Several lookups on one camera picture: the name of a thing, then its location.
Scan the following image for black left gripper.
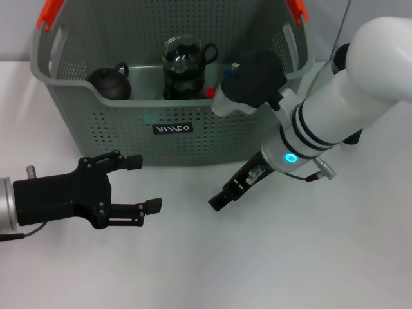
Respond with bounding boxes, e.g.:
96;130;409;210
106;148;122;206
12;150;163;230

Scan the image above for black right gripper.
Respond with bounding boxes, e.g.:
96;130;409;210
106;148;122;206
208;151;274;212

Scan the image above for glass teacup with black base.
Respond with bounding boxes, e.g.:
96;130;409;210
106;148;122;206
162;75;210;101
160;36;220;81

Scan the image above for grey perforated plastic storage bin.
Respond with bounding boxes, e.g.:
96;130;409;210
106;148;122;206
30;0;315;167

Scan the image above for black clay teapot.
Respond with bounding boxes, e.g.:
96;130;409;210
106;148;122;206
86;62;132;101

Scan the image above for right gripper cable with connector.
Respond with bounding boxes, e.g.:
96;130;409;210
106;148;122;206
289;156;337;183

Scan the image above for gripper cable with connector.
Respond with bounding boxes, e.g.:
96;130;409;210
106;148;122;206
289;156;337;183
0;165;48;243

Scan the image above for left gripper cable with connector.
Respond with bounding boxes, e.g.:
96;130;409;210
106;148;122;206
0;165;48;243

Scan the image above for glass teapot with black handle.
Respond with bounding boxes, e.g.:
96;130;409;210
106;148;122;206
314;44;363;145

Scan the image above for orange bin handle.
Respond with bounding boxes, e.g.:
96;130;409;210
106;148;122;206
285;0;310;26
36;0;64;32

